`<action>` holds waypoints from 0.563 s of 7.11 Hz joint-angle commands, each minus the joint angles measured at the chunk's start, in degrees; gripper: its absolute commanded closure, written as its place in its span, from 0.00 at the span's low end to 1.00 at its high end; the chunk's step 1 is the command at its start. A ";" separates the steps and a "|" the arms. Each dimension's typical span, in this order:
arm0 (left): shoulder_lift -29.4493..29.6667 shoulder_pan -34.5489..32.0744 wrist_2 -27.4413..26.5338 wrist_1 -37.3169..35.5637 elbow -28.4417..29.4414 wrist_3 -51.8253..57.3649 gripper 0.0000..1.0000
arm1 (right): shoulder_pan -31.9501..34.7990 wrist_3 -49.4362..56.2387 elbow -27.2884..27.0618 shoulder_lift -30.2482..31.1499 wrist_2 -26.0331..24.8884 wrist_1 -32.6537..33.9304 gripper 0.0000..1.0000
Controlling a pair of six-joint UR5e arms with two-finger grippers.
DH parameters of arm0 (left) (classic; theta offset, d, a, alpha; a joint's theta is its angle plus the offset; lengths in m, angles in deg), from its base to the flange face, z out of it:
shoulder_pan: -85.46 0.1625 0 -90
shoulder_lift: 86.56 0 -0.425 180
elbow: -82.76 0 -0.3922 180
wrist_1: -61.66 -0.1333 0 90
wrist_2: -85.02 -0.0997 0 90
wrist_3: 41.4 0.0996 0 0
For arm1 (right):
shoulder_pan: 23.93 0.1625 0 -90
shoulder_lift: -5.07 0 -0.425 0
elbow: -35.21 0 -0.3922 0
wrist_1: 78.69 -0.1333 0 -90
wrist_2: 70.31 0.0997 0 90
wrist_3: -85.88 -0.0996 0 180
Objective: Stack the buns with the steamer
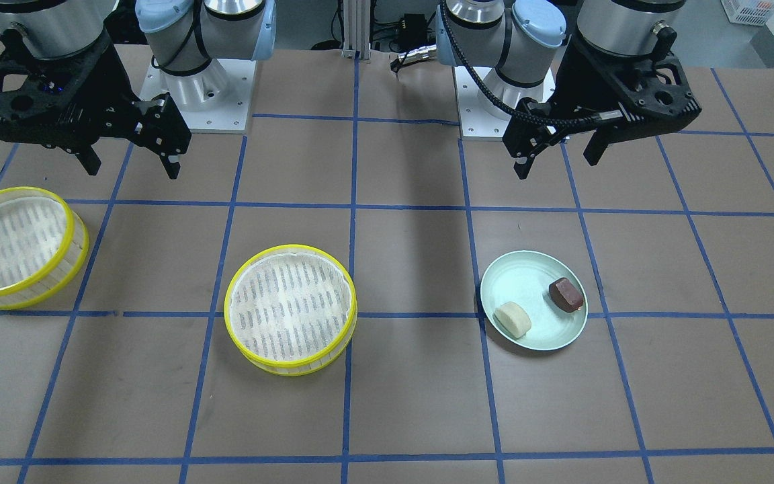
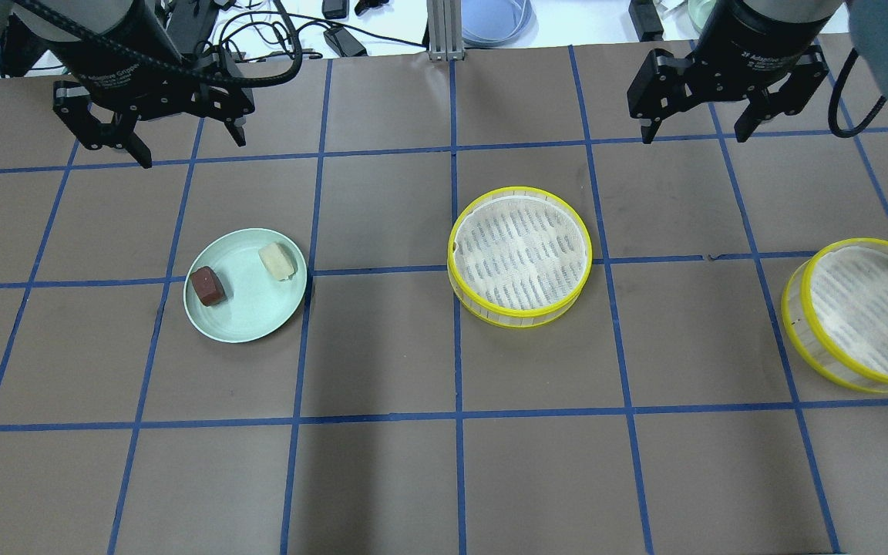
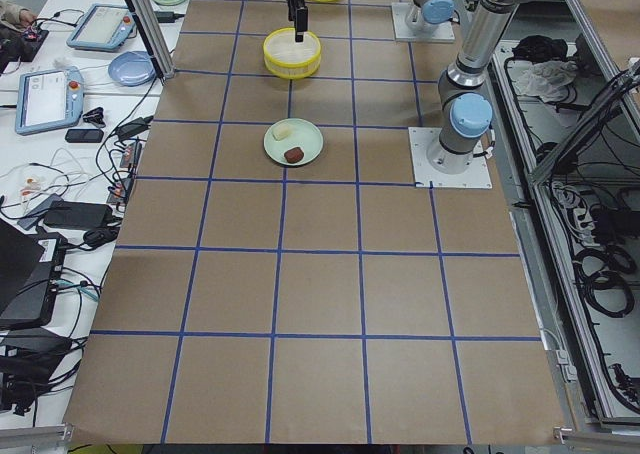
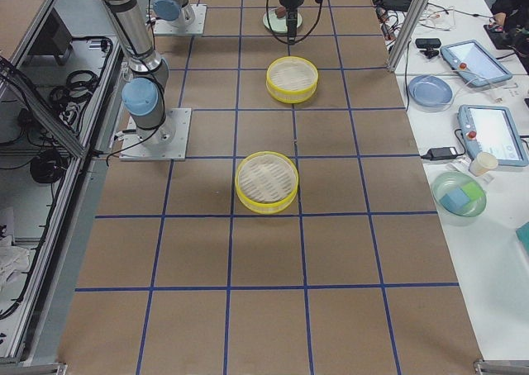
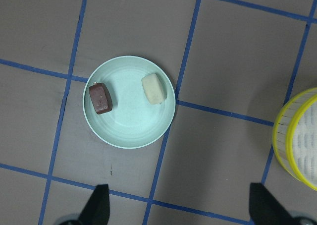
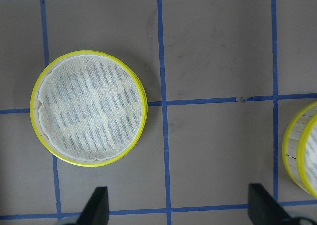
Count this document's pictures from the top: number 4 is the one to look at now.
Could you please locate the blue sponge block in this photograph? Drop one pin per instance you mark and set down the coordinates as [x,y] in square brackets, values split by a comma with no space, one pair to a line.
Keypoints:
[454,200]

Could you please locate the black webcam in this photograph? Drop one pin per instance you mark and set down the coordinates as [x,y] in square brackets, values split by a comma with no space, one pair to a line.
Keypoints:
[428,46]

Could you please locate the black power adapter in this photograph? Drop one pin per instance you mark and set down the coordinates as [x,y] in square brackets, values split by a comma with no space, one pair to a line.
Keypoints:
[441,153]

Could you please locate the yellow bamboo steamer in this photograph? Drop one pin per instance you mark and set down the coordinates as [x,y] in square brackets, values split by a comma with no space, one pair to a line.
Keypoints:
[266,182]
[291,79]

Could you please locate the green sponge block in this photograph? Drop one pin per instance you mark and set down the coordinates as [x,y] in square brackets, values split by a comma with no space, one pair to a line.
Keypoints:
[473,191]

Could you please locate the light green plate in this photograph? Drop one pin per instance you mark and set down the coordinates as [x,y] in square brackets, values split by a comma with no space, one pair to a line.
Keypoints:
[272,23]

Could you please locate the teach pendant tablet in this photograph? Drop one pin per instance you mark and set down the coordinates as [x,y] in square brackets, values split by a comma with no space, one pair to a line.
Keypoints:
[492,129]
[474,64]

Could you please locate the blue plate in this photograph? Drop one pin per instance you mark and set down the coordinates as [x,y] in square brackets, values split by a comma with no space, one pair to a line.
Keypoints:
[430,92]

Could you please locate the paper cup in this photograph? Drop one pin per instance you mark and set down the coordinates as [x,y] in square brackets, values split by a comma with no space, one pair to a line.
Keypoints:
[483,163]

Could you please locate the crumpled white cloth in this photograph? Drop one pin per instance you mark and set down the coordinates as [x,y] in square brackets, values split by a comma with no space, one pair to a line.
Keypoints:
[15,260]

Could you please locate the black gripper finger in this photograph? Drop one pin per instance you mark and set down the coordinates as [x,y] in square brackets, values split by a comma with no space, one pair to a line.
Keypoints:
[292,26]

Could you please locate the far teach pendant tablet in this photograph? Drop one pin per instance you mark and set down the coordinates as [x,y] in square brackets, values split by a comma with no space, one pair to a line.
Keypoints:
[474,64]

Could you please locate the near teach pendant tablet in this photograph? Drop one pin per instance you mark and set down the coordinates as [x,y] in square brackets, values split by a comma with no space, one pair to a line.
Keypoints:
[492,129]

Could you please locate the aluminium frame post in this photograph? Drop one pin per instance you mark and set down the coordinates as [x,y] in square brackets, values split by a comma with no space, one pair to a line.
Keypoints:
[404,36]

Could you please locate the green glass bowl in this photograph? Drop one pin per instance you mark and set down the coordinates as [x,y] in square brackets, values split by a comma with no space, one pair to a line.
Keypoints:
[447,181]

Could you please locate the brown bun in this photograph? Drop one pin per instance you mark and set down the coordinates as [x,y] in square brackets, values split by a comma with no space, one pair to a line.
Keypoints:
[280,12]

